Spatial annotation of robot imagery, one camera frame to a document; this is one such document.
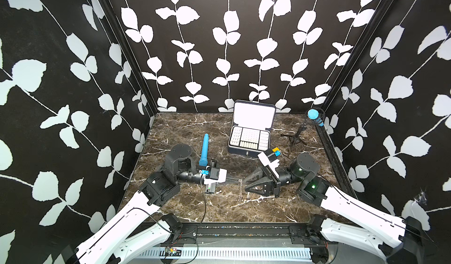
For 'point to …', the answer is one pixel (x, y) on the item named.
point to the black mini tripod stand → (295, 138)
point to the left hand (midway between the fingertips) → (237, 176)
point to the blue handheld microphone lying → (204, 161)
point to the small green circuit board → (175, 252)
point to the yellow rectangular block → (276, 149)
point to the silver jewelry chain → (241, 201)
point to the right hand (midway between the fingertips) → (247, 187)
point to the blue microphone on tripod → (313, 114)
